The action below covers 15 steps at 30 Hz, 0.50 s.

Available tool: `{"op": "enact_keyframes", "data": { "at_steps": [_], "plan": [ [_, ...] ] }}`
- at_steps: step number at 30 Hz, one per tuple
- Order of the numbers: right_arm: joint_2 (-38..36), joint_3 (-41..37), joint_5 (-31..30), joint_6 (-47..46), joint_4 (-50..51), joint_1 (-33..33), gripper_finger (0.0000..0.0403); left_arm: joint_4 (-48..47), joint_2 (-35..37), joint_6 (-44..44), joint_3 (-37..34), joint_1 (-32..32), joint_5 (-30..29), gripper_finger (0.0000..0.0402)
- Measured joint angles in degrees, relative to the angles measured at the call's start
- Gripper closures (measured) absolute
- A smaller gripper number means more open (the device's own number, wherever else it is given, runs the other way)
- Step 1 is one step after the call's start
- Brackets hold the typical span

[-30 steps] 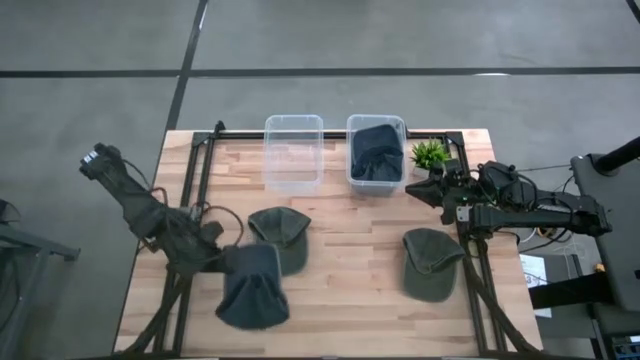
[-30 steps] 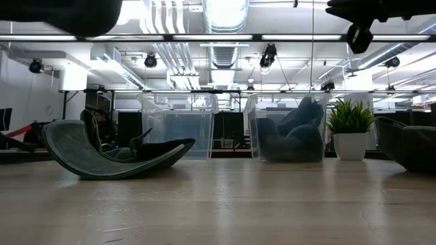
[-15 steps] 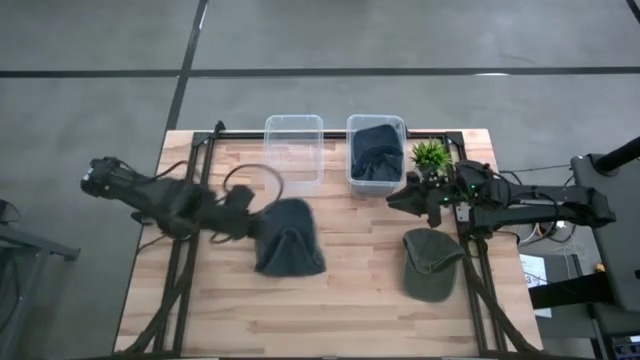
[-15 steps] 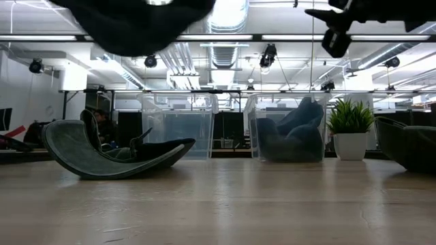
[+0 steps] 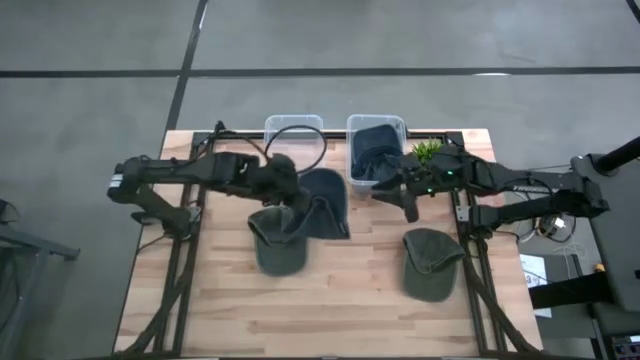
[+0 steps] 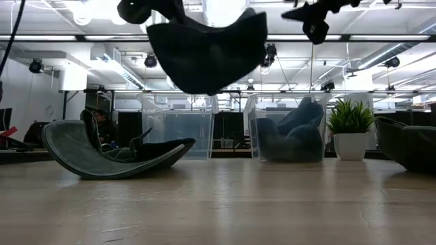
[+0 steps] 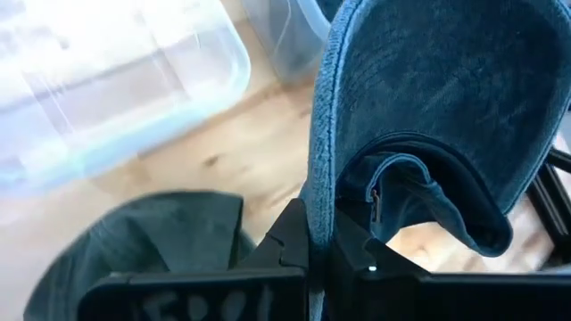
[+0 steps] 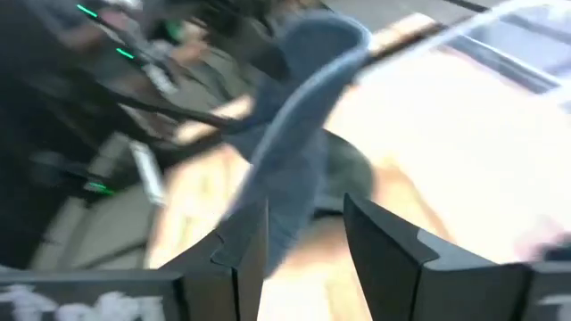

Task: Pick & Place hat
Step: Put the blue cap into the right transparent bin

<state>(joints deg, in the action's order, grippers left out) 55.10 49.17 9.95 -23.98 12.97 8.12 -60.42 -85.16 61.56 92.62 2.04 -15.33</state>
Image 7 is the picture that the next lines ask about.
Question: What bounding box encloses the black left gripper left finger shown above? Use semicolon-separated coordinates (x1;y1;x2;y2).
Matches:
78;198;310;321

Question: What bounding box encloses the dark grey cloth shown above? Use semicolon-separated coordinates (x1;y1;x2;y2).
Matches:
22;190;258;321

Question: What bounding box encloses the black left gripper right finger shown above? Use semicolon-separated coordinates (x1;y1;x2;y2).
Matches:
327;208;571;321

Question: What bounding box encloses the black aluminium table frame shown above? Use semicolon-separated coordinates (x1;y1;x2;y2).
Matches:
525;146;571;269

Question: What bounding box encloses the clear plastic bin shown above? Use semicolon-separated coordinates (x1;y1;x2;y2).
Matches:
243;0;332;86
0;0;252;200

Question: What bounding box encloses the blue denim cap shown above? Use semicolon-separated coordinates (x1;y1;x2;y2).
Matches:
297;0;571;321

